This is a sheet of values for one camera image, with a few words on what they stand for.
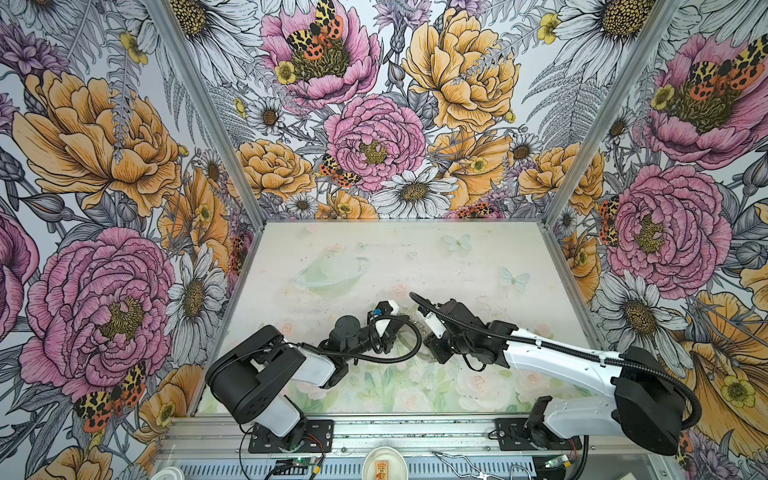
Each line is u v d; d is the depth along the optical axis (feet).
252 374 1.50
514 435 2.43
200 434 2.47
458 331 2.12
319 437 2.41
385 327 2.40
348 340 2.18
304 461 2.33
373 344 2.40
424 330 2.07
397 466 2.28
